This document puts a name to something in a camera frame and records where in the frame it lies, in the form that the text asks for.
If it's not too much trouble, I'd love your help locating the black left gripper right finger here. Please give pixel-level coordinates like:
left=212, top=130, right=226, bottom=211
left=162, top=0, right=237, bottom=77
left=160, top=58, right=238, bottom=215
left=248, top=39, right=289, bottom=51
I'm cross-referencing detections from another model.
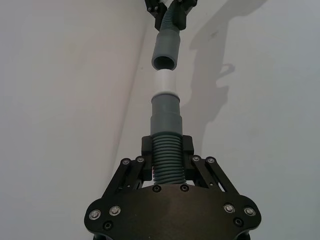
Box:
left=182, top=135, right=240, bottom=195

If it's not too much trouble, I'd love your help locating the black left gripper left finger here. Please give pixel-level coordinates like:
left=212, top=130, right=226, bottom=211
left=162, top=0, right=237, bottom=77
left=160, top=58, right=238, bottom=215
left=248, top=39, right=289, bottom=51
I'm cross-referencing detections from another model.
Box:
left=101, top=136, right=154, bottom=200

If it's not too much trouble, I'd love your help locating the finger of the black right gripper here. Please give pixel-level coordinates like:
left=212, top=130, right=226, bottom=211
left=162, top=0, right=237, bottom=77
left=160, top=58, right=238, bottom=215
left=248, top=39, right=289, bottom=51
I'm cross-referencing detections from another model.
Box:
left=172, top=0, right=199, bottom=31
left=144, top=0, right=168, bottom=32

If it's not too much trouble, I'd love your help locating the grey corrugated hose with cuff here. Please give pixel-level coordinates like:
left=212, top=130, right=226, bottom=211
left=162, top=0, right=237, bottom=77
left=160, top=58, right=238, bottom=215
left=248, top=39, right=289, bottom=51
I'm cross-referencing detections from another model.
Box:
left=152, top=3, right=182, bottom=71
left=149, top=90, right=187, bottom=187

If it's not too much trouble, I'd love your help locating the white plastic pipe connector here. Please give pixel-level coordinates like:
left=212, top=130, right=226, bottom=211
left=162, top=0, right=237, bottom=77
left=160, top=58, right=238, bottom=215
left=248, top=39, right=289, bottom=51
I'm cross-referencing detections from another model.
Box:
left=154, top=70, right=177, bottom=95

